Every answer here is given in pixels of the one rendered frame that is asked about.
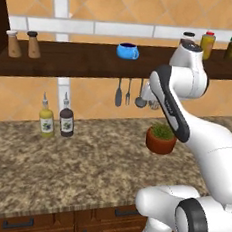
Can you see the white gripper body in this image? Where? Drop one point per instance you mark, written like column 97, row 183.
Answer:
column 147, row 93

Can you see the wide wooden drawer front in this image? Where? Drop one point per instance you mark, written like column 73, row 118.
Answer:
column 50, row 223

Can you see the red-lidded yellow jar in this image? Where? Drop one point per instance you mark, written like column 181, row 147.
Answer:
column 207, row 44

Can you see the yellow oil bottle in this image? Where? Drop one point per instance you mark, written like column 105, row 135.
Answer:
column 46, row 123

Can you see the dark vinegar bottle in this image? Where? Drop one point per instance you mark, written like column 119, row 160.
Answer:
column 66, row 123

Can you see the black-lidded pale jar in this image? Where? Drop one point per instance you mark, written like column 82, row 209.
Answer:
column 188, row 36

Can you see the dark wood wall shelf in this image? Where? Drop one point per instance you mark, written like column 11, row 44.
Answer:
column 79, row 62

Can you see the black-capped wooden pepper shaker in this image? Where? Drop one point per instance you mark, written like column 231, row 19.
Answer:
column 34, row 46

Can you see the hanging grey whisk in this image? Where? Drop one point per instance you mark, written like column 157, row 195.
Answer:
column 153, row 106

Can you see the potted green plant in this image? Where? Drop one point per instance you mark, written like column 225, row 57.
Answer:
column 160, row 140

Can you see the white-capped wooden salt shaker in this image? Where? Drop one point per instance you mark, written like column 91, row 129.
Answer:
column 13, row 46

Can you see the narrow wooden drawer front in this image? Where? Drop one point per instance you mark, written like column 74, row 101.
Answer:
column 106, row 216

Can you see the hanging grey ladle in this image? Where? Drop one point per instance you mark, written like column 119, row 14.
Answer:
column 140, row 101

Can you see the dark wood wall cabinet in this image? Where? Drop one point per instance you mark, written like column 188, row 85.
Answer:
column 1, row 20

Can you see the blue mug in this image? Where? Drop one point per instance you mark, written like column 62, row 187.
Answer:
column 126, row 51

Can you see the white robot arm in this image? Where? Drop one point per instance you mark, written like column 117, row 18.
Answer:
column 215, row 147

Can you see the hanging grey spatula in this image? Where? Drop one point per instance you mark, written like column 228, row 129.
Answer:
column 118, row 96

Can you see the hanging grey fork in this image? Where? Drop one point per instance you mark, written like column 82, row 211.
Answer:
column 128, row 97

